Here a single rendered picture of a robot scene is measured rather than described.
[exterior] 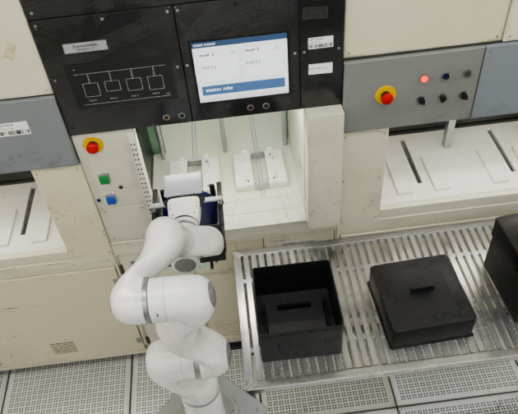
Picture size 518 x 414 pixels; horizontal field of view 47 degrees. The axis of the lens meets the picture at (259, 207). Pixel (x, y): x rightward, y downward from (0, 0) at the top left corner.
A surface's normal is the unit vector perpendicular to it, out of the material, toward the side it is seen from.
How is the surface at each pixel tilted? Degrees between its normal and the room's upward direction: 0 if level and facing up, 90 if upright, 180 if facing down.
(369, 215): 90
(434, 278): 0
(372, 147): 90
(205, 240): 53
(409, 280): 0
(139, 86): 90
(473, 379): 0
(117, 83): 90
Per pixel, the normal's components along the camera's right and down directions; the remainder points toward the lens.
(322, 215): 0.11, 0.71
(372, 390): -0.07, -0.69
